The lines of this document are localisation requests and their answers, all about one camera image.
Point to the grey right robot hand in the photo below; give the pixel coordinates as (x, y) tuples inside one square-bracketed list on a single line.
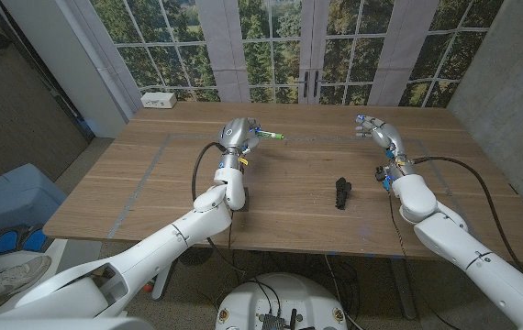
[(390, 135)]

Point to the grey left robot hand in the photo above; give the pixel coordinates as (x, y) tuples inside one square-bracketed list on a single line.
[(236, 133)]

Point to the white green dry-erase marker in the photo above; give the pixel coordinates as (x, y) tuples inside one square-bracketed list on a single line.
[(268, 134)]

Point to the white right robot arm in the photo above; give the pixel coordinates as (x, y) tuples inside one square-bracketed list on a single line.
[(445, 234)]

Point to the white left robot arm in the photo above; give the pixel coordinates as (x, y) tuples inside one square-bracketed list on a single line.
[(174, 234)]

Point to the black plastic toy figure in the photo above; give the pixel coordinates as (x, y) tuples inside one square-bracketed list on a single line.
[(342, 192)]

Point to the white power strip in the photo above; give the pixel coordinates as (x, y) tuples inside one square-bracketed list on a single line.
[(158, 100)]

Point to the printed window forest backdrop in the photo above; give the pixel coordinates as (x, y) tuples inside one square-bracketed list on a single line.
[(266, 46)]

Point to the round black floor fan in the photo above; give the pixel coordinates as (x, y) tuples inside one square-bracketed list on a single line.
[(197, 256)]

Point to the grey table leg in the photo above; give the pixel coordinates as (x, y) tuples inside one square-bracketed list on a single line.
[(403, 289)]

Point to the white table leg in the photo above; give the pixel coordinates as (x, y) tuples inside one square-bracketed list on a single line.
[(163, 284)]

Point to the white robot torso base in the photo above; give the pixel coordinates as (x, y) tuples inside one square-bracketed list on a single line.
[(284, 298)]

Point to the grey-blue storage bin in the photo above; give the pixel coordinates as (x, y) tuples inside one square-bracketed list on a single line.
[(14, 197)]

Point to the blue black foot pedal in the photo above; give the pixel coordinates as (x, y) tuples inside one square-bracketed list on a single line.
[(7, 242)]

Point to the beige white sneaker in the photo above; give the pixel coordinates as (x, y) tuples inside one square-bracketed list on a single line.
[(18, 275)]

